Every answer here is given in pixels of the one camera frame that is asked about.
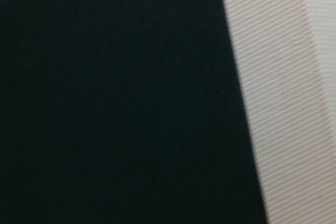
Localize beige woven placemat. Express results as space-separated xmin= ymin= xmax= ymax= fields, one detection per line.
xmin=223 ymin=0 xmax=336 ymax=224

